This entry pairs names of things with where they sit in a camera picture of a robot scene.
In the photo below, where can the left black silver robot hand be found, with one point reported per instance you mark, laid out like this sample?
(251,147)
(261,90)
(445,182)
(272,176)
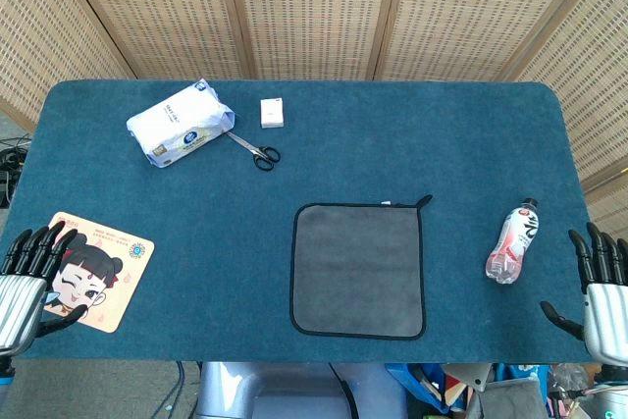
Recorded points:
(19,296)

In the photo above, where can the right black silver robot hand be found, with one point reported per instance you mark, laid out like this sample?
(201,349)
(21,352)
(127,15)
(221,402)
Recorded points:
(606,311)

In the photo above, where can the grey green microfibre cloth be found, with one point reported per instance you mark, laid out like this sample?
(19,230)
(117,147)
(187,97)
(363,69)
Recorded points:
(357,272)

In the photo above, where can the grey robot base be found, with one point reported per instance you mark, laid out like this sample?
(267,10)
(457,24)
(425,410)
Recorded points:
(275,389)

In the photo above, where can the cartoon girl mouse pad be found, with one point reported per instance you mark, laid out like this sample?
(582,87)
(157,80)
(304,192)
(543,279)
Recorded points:
(108,267)

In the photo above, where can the clear pink drink bottle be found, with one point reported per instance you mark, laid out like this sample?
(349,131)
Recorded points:
(512,242)

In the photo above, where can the grey fabric pouch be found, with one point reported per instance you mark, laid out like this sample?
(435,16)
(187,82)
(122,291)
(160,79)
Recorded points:
(510,399)

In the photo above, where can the blue crate with clutter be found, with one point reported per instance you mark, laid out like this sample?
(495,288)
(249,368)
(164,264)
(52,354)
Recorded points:
(432,384)

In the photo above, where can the white blue tissue pack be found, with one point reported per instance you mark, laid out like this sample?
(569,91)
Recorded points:
(179,124)

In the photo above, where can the blue felt table cover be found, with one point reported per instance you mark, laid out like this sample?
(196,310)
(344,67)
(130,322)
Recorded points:
(343,164)

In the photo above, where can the small white pink box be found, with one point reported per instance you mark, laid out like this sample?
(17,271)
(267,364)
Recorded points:
(272,113)

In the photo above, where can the bamboo folding screen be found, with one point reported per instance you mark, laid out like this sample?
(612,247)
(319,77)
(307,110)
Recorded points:
(314,7)

